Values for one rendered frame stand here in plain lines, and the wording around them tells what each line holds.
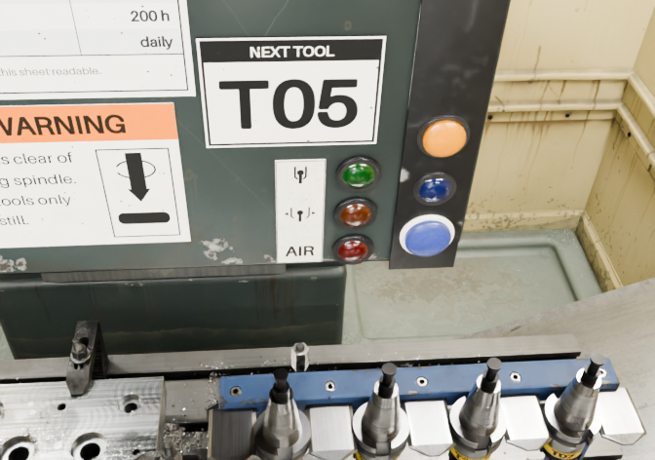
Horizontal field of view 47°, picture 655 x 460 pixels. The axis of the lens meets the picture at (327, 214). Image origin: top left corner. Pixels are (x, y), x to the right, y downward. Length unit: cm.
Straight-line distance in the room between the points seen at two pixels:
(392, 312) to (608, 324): 50
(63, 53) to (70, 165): 7
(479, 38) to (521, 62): 129
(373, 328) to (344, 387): 89
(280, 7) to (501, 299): 156
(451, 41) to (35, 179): 25
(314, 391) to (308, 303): 67
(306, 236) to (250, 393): 43
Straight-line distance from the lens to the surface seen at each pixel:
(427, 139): 44
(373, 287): 187
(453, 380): 92
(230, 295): 152
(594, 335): 162
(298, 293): 152
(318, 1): 39
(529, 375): 94
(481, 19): 41
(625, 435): 95
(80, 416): 119
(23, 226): 50
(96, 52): 41
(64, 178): 47
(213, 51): 40
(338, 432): 87
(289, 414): 82
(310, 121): 43
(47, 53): 42
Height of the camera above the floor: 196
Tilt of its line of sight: 42 degrees down
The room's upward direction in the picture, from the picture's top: 2 degrees clockwise
